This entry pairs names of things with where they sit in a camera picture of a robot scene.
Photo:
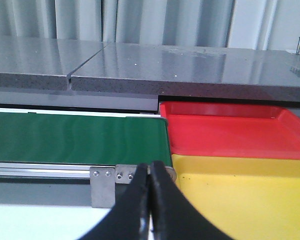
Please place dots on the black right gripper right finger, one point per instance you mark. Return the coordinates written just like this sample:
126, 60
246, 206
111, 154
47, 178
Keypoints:
173, 216

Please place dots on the right grey stone slab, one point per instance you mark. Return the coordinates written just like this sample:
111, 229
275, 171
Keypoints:
195, 72

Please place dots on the red plastic tray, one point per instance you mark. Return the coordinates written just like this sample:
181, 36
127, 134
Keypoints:
232, 130

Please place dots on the yellow plastic tray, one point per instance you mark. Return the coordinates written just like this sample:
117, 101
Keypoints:
247, 198

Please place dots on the left grey stone slab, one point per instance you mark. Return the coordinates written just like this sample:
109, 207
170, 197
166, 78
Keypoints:
42, 63

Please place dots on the white pleated curtain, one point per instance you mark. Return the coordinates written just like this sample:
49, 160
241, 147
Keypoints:
155, 22

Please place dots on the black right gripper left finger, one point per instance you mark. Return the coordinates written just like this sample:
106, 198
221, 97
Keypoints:
129, 219

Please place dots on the steel conveyor support bracket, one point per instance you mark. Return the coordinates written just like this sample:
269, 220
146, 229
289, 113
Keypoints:
102, 184

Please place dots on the steel conveyor end plate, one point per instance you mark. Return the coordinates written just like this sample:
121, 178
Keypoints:
124, 173

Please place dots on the grey stone slab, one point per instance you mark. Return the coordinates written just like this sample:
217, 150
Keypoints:
42, 63
195, 72

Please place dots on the green conveyor belt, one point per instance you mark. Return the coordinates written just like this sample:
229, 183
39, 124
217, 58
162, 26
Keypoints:
83, 140

